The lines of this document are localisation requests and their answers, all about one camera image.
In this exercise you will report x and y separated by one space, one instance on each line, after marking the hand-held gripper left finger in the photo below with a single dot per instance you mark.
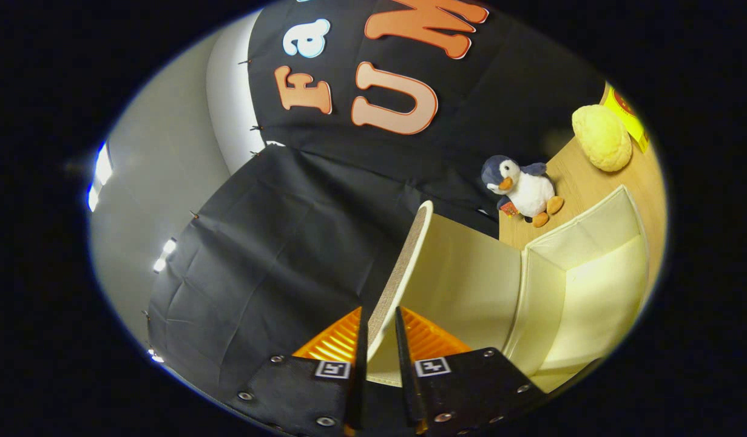
300 394

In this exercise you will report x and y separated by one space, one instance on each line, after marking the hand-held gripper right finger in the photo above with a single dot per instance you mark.
470 388

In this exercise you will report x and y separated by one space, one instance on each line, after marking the beige fabric storage box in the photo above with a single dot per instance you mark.
470 273

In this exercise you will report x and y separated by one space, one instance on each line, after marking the black backdrop cloth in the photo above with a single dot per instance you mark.
300 243

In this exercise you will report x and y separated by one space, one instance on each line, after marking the white ceiling light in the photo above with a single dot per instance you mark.
164 255
101 173

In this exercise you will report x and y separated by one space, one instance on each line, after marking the penguin plush toy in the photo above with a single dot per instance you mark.
528 191

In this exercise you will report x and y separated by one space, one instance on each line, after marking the yellow round plush cushion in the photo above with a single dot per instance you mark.
601 138

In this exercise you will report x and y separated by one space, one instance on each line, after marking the yellow book with red circle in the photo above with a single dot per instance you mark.
628 118

